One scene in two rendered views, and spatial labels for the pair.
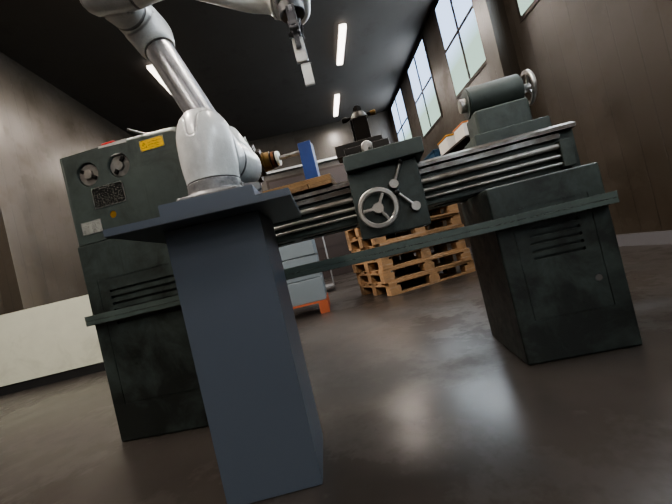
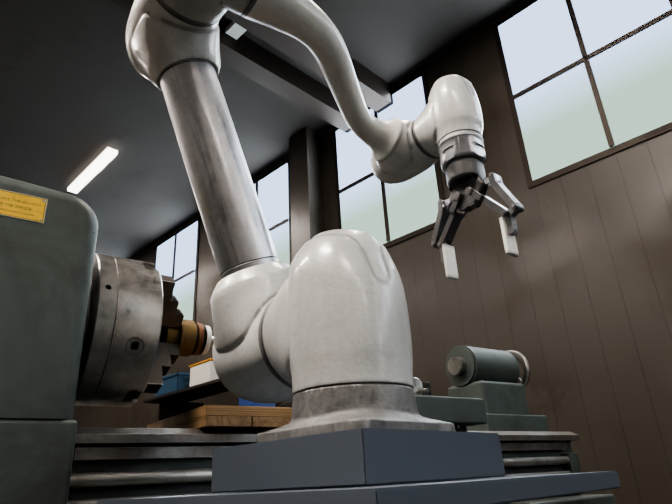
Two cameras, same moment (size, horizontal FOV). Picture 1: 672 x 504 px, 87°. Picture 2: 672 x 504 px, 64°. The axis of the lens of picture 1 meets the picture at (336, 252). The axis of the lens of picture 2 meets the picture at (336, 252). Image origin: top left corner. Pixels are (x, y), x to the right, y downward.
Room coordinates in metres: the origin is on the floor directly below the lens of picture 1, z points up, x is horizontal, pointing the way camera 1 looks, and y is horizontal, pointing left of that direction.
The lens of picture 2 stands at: (0.54, 0.79, 0.75)
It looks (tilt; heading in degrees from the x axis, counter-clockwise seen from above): 23 degrees up; 316
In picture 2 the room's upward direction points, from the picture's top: 3 degrees counter-clockwise
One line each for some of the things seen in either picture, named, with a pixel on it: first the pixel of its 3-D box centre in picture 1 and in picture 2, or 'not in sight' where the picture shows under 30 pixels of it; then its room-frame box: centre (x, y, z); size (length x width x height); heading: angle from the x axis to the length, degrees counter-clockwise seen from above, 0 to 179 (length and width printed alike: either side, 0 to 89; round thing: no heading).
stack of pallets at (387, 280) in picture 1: (406, 249); not in sight; (4.45, -0.87, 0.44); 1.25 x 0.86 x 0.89; 110
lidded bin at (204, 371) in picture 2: (453, 144); (213, 375); (5.75, -2.28, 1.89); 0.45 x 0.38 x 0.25; 2
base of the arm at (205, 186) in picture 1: (223, 191); (365, 417); (1.04, 0.28, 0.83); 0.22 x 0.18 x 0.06; 92
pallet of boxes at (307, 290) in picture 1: (269, 271); not in sight; (4.19, 0.82, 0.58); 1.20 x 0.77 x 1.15; 91
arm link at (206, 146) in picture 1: (208, 148); (343, 312); (1.05, 0.30, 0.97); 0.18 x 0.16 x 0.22; 172
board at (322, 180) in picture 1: (305, 193); (236, 426); (1.65, 0.07, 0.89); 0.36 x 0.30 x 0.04; 172
